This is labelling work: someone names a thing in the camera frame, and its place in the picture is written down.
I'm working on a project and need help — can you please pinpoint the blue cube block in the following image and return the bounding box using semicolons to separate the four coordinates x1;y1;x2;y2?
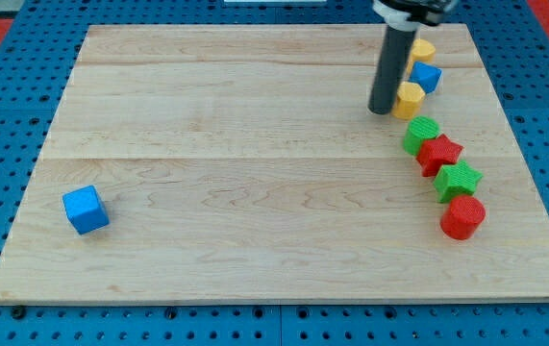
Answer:
62;185;110;235

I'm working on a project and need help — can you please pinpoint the green cylinder block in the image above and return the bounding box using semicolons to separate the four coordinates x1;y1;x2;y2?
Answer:
403;116;440;156

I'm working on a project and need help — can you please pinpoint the yellow cylinder block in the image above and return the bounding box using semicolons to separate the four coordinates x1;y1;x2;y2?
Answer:
406;38;437;73

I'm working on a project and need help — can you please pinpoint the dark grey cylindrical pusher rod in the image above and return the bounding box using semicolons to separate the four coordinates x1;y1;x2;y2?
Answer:
368;26;416;114

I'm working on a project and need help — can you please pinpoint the red star block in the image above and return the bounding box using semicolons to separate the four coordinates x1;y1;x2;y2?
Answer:
416;135;463;177

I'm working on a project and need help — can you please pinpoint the green star block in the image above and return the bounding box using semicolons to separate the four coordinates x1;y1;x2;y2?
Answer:
433;160;484;203

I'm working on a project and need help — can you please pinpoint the blue triangle block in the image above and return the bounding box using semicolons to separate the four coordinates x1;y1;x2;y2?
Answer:
409;62;442;93

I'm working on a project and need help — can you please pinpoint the yellow hexagon block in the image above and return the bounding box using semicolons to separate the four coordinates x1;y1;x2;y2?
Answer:
391;82;426;120

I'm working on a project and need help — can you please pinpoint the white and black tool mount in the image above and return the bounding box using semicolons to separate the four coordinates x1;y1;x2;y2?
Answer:
372;0;459;32

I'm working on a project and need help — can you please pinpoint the red cylinder block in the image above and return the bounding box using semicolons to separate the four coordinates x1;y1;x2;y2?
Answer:
439;195;487;240

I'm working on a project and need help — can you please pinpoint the light wooden board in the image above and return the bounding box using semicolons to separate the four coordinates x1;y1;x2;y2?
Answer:
0;24;549;306

